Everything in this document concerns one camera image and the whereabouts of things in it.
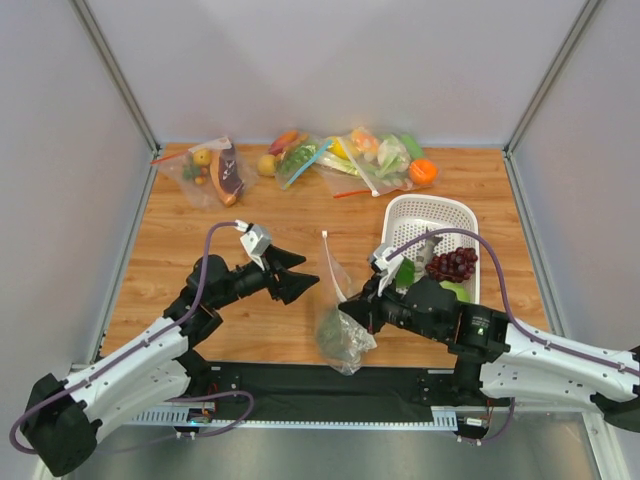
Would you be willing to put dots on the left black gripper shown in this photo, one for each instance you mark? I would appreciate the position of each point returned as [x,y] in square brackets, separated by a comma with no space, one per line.
[273,278]

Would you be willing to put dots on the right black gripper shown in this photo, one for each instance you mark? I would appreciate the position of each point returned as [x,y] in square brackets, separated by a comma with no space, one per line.
[376,308]

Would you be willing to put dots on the polka dot zip bag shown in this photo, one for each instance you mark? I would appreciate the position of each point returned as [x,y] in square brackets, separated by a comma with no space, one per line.
[335,287]

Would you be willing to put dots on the green bell pepper toy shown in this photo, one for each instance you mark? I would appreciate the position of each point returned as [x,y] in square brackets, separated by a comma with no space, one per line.
[405,276]

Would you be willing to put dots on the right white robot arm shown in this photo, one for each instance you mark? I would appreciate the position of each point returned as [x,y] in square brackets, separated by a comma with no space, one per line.
[500,359]

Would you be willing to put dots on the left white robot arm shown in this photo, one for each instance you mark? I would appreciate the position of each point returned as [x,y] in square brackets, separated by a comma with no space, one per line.
[67,419]

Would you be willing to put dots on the zip bag with meat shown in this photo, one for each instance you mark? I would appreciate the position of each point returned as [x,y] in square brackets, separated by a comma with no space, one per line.
[189,169]

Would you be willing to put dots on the large zip bag vegetables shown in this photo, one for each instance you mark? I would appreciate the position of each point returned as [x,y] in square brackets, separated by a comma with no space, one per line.
[362,162]

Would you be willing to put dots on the grey fish toy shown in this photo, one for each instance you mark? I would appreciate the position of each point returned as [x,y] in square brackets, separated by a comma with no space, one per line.
[426,250]

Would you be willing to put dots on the green cabbage toy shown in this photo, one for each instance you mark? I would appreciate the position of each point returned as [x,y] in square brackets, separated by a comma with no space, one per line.
[458,289]

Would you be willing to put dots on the white plastic basket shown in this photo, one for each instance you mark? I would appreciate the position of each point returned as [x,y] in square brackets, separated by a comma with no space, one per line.
[409,215]

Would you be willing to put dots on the red grapes toy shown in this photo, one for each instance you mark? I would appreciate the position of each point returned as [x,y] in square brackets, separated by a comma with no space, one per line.
[455,266]

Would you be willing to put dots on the yellow pear toy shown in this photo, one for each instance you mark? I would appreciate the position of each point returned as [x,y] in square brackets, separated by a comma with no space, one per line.
[266,165]

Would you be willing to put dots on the steak toy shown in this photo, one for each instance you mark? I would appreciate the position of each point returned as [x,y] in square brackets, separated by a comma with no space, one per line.
[224,172]

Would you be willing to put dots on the red mango toy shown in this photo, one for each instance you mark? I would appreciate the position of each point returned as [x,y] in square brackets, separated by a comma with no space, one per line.
[281,142]

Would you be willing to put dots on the orange fruit toy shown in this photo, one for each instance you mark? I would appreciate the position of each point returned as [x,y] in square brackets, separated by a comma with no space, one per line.
[423,172]

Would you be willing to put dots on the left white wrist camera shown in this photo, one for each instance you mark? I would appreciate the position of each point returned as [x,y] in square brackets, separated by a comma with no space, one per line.
[255,240]

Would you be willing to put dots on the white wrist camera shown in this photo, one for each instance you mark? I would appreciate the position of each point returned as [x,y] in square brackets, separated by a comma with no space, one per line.
[386,263]
[255,240]

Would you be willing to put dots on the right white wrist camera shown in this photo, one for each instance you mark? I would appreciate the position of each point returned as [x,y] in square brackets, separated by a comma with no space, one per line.
[386,263]

